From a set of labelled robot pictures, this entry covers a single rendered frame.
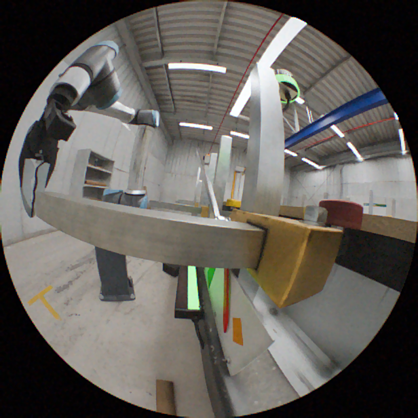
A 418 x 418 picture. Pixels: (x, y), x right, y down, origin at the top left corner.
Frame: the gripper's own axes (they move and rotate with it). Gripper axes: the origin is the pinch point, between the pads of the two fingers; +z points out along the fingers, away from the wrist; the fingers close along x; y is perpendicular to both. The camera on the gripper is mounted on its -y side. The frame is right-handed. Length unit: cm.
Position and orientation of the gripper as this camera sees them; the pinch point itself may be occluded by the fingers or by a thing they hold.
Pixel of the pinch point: (32, 210)
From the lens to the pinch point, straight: 27.8
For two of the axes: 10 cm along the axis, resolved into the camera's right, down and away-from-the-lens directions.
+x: 1.4, 0.8, -9.9
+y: -9.8, -1.5, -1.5
